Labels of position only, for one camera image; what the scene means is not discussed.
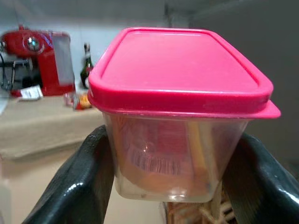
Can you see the white paper card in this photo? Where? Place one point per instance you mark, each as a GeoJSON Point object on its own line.
{"type": "Point", "coordinates": [31, 93]}

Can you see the woven wicker basket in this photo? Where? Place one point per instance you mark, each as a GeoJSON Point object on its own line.
{"type": "Point", "coordinates": [198, 212]}

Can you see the clear container with pink lid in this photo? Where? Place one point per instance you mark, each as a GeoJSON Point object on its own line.
{"type": "Point", "coordinates": [180, 105]}

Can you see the dark glass bottle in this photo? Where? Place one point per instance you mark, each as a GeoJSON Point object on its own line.
{"type": "Point", "coordinates": [86, 67]}

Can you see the beige table cloth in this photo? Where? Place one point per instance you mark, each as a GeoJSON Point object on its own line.
{"type": "Point", "coordinates": [44, 126]}

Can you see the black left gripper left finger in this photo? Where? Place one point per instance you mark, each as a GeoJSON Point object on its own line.
{"type": "Point", "coordinates": [74, 184]}

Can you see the small snack packet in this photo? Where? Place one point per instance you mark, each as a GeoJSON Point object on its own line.
{"type": "Point", "coordinates": [78, 100]}

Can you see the red coffee machine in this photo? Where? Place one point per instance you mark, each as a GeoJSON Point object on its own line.
{"type": "Point", "coordinates": [39, 61]}

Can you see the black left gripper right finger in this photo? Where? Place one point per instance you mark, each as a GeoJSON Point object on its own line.
{"type": "Point", "coordinates": [264, 184]}

